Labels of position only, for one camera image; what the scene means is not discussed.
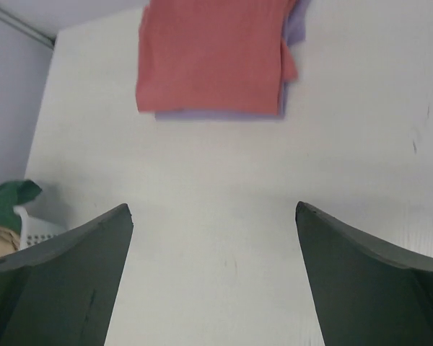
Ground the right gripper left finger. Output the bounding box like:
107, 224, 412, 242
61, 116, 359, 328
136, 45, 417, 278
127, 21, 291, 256
0, 204, 134, 345

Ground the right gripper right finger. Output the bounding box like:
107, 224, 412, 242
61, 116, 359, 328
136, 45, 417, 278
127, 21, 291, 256
295, 202, 433, 345

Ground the pink t shirt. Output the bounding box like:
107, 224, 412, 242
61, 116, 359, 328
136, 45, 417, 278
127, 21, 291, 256
136, 1, 297, 115

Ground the white laundry basket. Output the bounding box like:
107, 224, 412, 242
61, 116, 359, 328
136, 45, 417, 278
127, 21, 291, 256
14, 206, 67, 250

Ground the green t shirt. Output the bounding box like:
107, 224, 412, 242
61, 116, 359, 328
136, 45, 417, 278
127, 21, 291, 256
0, 179, 42, 234

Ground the folded purple t shirt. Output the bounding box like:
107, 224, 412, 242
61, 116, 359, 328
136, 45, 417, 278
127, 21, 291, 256
154, 0, 310, 121

